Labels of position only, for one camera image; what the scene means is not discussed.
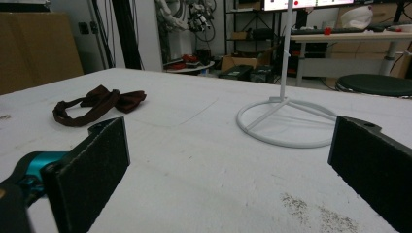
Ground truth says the round black stool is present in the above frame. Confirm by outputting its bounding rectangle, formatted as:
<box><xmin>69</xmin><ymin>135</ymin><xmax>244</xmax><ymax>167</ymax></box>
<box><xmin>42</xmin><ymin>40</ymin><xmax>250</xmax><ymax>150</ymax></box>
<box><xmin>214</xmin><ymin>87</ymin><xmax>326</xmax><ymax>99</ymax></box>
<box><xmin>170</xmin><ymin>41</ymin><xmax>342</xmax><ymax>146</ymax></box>
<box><xmin>334</xmin><ymin>73</ymin><xmax>412</xmax><ymax>98</ymax></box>

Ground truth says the monitor screen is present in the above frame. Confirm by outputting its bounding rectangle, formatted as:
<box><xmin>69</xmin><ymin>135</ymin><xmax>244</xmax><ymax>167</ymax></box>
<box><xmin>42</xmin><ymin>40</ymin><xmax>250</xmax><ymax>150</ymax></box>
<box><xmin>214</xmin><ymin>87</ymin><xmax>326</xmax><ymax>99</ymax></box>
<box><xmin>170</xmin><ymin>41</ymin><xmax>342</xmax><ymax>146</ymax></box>
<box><xmin>262</xmin><ymin>0</ymin><xmax>356</xmax><ymax>12</ymax></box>

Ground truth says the round white low table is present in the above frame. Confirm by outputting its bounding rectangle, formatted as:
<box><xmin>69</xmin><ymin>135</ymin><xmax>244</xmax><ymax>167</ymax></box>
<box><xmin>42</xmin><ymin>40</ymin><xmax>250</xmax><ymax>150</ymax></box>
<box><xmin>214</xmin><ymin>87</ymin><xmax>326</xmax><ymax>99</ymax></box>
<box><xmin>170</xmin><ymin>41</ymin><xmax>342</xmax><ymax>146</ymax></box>
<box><xmin>163</xmin><ymin>60</ymin><xmax>216</xmax><ymax>75</ymax></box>

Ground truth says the white metal stand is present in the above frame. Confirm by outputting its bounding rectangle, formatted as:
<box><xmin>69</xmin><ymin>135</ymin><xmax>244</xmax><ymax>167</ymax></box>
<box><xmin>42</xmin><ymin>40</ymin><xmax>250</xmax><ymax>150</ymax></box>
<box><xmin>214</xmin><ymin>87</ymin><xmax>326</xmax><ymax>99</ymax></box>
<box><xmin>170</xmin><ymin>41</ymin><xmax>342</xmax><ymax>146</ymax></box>
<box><xmin>235</xmin><ymin>0</ymin><xmax>339</xmax><ymax>150</ymax></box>

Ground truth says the black metal shelf rack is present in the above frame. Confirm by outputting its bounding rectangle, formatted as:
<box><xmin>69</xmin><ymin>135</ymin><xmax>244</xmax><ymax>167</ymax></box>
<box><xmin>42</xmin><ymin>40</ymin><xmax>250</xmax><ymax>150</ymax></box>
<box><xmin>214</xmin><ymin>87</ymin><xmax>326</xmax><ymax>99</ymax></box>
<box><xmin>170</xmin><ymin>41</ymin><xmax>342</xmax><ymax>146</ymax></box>
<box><xmin>223</xmin><ymin>0</ymin><xmax>280</xmax><ymax>66</ymax></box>

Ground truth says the white desk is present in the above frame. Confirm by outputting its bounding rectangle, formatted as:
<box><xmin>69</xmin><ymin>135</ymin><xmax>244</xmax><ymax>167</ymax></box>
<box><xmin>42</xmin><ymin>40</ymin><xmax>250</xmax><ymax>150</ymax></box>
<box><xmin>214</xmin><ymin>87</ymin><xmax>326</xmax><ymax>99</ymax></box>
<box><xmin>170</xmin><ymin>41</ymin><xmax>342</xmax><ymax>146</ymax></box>
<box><xmin>290</xmin><ymin>30</ymin><xmax>412</xmax><ymax>87</ymax></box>

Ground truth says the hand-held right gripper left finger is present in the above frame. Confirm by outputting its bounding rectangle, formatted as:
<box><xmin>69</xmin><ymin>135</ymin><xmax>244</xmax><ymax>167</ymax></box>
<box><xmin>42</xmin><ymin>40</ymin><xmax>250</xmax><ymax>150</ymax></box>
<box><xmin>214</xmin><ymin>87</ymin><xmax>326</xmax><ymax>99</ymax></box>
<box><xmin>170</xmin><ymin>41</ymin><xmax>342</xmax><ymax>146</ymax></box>
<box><xmin>0</xmin><ymin>116</ymin><xmax>131</xmax><ymax>233</ymax></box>

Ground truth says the brown cardboard panel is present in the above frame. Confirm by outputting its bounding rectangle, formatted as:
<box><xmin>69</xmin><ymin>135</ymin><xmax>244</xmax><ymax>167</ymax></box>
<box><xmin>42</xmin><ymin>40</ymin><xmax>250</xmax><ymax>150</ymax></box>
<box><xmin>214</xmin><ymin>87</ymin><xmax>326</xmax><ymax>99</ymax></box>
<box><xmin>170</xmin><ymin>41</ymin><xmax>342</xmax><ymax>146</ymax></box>
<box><xmin>0</xmin><ymin>12</ymin><xmax>85</xmax><ymax>96</ymax></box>

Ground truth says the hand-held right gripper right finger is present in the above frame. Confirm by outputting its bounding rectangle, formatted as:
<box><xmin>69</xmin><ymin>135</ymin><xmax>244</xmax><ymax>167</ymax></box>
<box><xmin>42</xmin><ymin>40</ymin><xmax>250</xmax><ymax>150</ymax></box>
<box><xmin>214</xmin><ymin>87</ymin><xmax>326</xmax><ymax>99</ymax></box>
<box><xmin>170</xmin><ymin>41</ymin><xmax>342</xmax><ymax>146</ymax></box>
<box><xmin>327</xmin><ymin>115</ymin><xmax>412</xmax><ymax>233</ymax></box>

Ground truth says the dark red bow tie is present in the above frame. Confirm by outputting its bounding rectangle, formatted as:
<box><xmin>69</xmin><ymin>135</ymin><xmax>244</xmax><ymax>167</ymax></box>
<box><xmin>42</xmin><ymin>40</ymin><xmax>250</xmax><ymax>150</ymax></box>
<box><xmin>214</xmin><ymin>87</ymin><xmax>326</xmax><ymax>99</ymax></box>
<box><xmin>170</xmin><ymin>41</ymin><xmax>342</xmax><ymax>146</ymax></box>
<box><xmin>52</xmin><ymin>84</ymin><xmax>148</xmax><ymax>128</ymax></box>

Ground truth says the open cardboard box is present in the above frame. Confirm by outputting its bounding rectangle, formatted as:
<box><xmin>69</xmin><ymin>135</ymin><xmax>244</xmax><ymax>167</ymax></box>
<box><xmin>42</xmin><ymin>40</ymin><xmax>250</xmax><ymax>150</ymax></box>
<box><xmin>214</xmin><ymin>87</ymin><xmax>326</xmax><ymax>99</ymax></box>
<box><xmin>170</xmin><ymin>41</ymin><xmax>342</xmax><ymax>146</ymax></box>
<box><xmin>221</xmin><ymin>48</ymin><xmax>276</xmax><ymax>74</ymax></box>

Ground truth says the black case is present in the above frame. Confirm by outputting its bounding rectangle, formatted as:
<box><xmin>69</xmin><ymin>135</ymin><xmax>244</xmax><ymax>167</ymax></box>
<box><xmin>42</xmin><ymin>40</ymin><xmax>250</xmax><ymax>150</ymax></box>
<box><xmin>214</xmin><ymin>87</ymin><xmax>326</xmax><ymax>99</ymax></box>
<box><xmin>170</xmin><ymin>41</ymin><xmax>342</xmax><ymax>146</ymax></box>
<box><xmin>218</xmin><ymin>64</ymin><xmax>255</xmax><ymax>82</ymax></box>

